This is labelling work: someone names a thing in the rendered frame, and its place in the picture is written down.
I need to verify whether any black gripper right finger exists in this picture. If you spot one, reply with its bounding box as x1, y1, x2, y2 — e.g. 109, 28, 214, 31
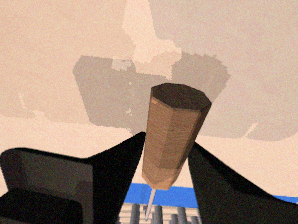
187, 142, 298, 224

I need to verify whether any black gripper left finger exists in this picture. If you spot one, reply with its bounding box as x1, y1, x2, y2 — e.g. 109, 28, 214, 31
0, 131, 146, 224

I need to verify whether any blue tape strip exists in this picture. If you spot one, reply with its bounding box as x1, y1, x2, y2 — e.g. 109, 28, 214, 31
124, 182, 298, 209

